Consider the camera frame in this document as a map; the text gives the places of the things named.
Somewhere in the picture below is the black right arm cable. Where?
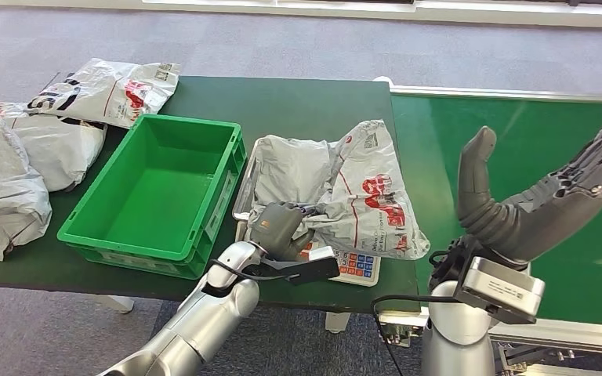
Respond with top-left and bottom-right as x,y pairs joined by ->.
371,293 -> 463,376

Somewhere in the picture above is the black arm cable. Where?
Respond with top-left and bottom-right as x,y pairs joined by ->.
201,258 -> 294,298
371,293 -> 463,376

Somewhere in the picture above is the bulging white courier bag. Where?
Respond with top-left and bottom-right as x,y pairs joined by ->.
0,101 -> 109,193

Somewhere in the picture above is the white printed courier bag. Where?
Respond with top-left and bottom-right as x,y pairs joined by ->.
246,120 -> 431,262

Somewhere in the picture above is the white table leg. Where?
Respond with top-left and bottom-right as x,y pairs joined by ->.
325,311 -> 353,334
92,295 -> 136,315

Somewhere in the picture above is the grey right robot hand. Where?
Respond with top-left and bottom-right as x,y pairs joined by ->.
455,101 -> 602,266

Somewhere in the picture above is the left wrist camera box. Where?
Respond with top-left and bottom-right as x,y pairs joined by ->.
251,246 -> 342,287

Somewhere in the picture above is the crumpled grey courier bag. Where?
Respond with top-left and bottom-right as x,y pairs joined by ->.
0,116 -> 53,262

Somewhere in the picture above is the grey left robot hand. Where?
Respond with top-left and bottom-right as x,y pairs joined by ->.
248,202 -> 328,263

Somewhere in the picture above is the green plastic crate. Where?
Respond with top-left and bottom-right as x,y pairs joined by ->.
56,114 -> 249,281

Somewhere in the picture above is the green conveyor belt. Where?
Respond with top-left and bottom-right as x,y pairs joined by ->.
373,76 -> 602,376

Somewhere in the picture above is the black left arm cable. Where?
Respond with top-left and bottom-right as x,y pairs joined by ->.
201,258 -> 294,298

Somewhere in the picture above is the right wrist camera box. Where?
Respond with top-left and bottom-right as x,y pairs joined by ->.
454,256 -> 546,326

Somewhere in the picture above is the flat white courier bag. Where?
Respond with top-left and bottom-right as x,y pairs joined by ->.
25,56 -> 183,130

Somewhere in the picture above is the dark green table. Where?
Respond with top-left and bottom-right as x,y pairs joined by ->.
0,76 -> 424,315

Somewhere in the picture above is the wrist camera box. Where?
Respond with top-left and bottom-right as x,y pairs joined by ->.
454,256 -> 546,326
251,246 -> 342,287

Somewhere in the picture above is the white electronic scale steel tray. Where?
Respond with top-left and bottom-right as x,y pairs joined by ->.
232,137 -> 383,288

